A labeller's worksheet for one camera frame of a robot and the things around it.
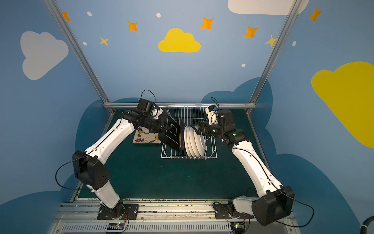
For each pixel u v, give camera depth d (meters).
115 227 0.73
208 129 0.66
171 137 0.80
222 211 0.74
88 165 0.44
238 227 0.73
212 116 0.65
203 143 0.95
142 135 1.03
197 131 0.67
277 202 0.39
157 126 0.72
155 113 0.77
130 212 0.74
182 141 0.82
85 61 0.90
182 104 1.50
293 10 0.71
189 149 0.84
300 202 0.37
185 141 0.82
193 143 0.84
